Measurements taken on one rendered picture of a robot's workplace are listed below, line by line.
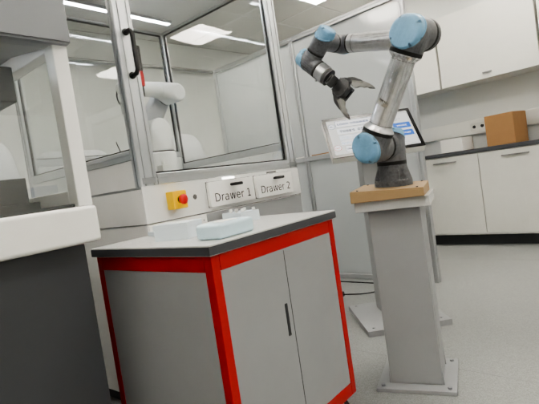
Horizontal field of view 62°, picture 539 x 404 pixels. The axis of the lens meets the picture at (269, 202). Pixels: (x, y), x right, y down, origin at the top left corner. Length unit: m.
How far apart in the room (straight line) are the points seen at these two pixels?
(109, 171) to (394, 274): 1.21
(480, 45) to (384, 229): 3.37
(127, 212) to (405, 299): 1.14
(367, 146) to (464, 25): 3.45
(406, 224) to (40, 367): 1.31
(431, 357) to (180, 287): 1.07
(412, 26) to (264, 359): 1.15
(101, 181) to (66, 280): 0.69
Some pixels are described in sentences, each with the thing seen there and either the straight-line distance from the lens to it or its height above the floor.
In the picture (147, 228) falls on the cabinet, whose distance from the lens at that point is 1.78.
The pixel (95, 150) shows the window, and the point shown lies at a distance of 2.05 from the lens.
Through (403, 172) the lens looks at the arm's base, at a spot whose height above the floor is 0.85.
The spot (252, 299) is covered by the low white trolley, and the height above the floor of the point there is 0.58.
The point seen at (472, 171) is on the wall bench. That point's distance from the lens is 4.58.
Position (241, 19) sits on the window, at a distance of 2.43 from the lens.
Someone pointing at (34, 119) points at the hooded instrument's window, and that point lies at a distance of 1.36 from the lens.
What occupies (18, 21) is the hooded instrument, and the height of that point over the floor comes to 1.40.
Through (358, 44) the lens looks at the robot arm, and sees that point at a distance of 1.94.
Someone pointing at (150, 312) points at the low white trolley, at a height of 0.56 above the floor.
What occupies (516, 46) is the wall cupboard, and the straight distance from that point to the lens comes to 4.88.
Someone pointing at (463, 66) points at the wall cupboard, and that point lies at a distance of 5.00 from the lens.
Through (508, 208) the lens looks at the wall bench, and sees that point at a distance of 4.53.
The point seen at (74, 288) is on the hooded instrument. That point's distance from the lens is 1.43.
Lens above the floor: 0.90
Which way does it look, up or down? 3 degrees down
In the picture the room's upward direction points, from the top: 8 degrees counter-clockwise
